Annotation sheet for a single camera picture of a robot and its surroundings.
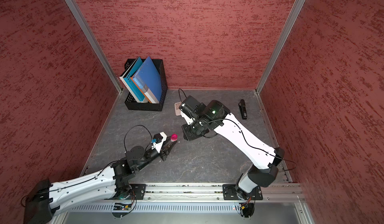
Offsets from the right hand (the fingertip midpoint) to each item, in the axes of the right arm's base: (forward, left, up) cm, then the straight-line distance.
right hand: (189, 139), depth 64 cm
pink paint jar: (+3, +7, -4) cm, 9 cm away
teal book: (+48, +35, +3) cm, 59 cm away
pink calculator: (+34, +10, -26) cm, 44 cm away
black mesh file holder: (+42, +45, -23) cm, 66 cm away
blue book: (+55, +30, -8) cm, 64 cm away
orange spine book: (+38, +29, -8) cm, 49 cm away
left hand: (+3, +8, -8) cm, 12 cm away
